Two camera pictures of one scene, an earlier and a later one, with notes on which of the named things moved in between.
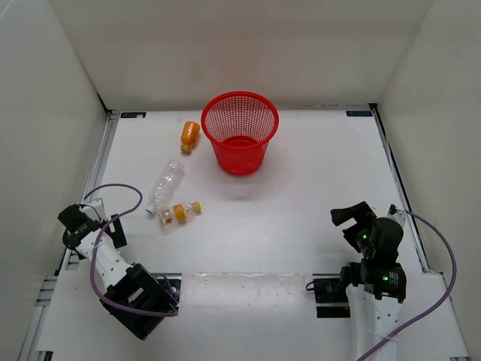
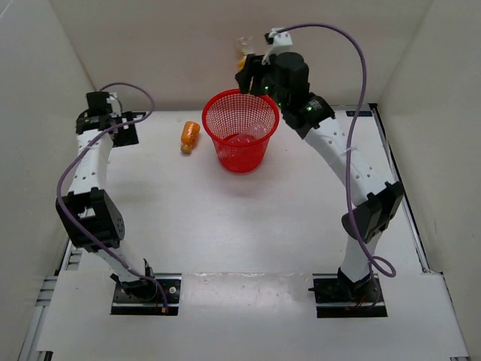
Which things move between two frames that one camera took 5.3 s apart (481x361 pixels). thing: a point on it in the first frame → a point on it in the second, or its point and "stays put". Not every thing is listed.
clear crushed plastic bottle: (167, 185) → (257, 131)
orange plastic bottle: (189, 134) stays put
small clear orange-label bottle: (179, 213) → (240, 49)
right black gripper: (361, 212) → (253, 69)
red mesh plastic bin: (240, 125) stays put
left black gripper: (117, 236) → (128, 137)
